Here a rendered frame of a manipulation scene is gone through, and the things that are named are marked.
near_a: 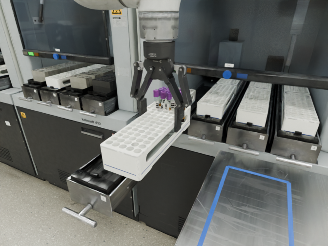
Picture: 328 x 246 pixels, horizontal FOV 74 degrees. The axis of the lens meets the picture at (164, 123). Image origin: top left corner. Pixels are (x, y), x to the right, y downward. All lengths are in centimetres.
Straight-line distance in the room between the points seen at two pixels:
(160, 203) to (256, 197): 74
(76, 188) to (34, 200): 128
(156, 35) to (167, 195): 82
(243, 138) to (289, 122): 15
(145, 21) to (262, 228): 47
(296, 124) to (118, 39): 77
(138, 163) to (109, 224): 111
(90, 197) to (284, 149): 62
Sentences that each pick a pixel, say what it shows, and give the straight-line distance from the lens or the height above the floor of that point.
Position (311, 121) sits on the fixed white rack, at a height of 86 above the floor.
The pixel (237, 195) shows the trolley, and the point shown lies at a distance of 52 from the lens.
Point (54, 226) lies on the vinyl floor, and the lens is 164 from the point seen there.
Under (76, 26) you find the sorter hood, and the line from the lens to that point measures 117.
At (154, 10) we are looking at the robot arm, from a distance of 50.
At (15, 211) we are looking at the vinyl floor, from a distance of 185.
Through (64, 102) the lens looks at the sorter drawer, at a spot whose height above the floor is 76.
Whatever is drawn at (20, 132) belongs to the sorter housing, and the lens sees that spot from 174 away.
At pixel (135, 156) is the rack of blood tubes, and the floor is 92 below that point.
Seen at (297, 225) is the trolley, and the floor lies 82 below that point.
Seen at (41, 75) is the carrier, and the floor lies 86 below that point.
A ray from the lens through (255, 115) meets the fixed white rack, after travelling 83.
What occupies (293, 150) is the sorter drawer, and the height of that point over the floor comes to 77.
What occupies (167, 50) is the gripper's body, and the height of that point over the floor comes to 110.
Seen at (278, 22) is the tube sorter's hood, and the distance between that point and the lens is 81.
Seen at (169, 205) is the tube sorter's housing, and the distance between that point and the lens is 118.
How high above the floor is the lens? 117
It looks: 26 degrees down
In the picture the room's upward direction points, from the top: straight up
